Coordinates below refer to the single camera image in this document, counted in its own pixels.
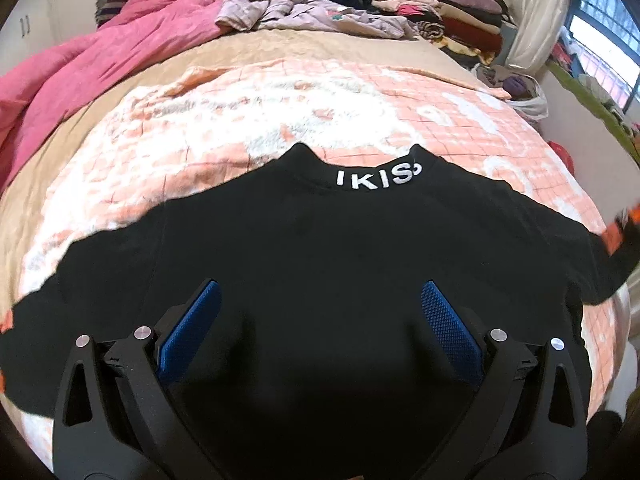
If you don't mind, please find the stack of folded clothes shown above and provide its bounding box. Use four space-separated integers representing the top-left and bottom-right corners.
319 0 516 66

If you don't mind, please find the beige bed sheet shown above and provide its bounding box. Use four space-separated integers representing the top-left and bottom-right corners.
1 29 508 316

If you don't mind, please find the white wardrobe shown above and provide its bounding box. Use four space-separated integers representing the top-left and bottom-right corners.
0 0 54 75

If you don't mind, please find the orange white plush blanket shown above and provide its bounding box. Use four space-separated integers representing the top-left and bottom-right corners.
8 56 618 466

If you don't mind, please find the lilac crumpled garment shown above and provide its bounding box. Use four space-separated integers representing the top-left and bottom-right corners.
216 0 419 40

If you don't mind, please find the white curtain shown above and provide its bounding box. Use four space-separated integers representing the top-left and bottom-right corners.
506 0 570 75

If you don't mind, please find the striped dark garment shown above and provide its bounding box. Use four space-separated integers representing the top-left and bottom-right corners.
94 0 129 28

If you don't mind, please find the black sweater with orange cuffs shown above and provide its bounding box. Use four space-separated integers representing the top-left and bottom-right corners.
1 143 639 479

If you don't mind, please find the pink quilt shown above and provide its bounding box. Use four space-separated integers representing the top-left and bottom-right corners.
1 0 229 188

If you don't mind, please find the red plastic bag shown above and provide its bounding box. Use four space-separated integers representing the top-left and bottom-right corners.
548 141 575 176

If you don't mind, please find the window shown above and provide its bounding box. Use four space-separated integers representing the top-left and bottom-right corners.
566 0 639 112

